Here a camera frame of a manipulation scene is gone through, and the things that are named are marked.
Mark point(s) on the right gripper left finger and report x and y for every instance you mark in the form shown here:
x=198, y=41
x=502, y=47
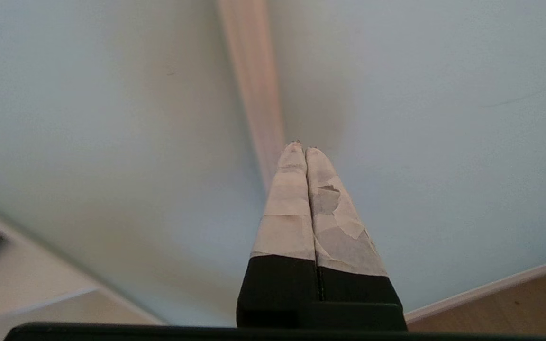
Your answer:
x=285, y=227

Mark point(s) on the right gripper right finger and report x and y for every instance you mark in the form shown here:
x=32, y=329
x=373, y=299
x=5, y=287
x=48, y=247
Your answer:
x=344, y=255

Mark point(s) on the light wooden door edge strip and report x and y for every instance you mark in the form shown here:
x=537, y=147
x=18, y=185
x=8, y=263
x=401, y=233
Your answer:
x=254, y=80

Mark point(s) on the white wardrobe bottom rail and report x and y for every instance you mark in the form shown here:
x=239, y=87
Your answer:
x=491, y=286

